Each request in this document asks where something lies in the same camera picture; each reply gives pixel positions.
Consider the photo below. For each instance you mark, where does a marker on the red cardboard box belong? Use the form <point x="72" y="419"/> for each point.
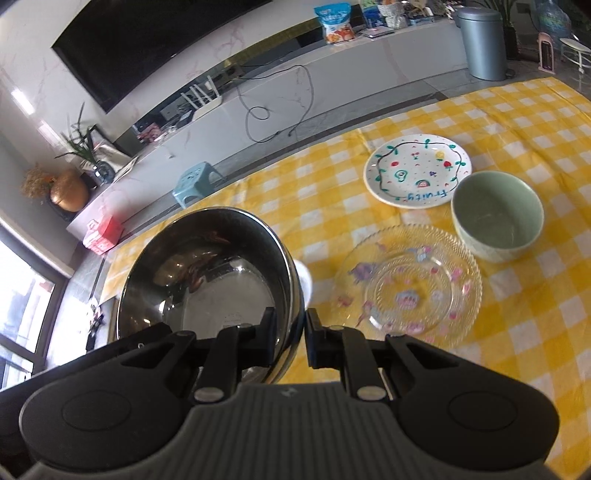
<point x="104" y="235"/>

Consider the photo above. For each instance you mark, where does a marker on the white leaning board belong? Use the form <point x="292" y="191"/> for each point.
<point x="115" y="161"/>

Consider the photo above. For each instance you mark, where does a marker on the light blue plastic stool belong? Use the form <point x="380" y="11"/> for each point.
<point x="196" y="182"/>

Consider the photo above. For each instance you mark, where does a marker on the pink small heater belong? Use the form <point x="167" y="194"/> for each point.
<point x="547" y="53"/>

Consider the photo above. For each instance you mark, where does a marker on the blue snack bag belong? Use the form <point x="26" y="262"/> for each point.
<point x="334" y="23"/>

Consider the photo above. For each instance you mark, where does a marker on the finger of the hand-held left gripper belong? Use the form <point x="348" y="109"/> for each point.
<point x="138" y="344"/>

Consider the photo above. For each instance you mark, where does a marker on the yellow checkered tablecloth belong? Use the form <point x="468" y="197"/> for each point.
<point x="323" y="184"/>

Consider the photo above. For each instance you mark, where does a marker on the small white printed dish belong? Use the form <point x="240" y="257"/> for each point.
<point x="304" y="282"/>

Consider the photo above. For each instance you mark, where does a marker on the green ceramic bowl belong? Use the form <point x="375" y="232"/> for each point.
<point x="498" y="217"/>

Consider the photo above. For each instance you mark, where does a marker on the dried flower bunch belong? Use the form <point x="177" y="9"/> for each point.
<point x="37" y="182"/>

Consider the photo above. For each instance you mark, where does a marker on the blue water jug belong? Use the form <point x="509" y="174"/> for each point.
<point x="554" y="18"/>

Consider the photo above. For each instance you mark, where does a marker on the black flat television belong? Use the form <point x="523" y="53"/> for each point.
<point x="152" y="41"/>

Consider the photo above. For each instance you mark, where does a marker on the grey metal trash can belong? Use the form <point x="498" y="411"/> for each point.
<point x="482" y="46"/>

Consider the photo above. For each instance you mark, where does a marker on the white fruit-painted plate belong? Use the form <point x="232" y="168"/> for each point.
<point x="415" y="166"/>

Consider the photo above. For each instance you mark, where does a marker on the green plant in glass vase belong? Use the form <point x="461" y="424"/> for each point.
<point x="85" y="147"/>

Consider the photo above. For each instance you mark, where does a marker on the white marble television console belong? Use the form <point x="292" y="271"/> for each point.
<point x="346" y="78"/>

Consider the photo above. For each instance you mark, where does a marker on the white flat laptop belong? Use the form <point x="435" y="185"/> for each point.
<point x="378" y="32"/>

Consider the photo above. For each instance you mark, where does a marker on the stainless steel bowl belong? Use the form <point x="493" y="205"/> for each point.
<point x="207" y="277"/>

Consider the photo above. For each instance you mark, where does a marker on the potted green plant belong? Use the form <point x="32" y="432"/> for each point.
<point x="510" y="41"/>

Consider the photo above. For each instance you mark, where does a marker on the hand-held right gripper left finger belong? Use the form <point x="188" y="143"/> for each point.
<point x="268" y="325"/>

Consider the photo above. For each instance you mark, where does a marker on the white router with antennas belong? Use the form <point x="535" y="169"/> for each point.
<point x="205" y="102"/>

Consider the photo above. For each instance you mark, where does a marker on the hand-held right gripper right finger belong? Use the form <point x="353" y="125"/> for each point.
<point x="315" y="337"/>

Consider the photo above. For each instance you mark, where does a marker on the golden round vase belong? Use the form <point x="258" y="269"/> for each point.
<point x="69" y="194"/>

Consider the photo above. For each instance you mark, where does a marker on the clear glass printed plate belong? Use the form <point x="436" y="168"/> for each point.
<point x="406" y="286"/>

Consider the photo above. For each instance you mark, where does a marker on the dark window frame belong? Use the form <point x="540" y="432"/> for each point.
<point x="46" y="272"/>

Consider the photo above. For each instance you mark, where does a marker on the pink patterned box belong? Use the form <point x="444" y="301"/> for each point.
<point x="148" y="131"/>

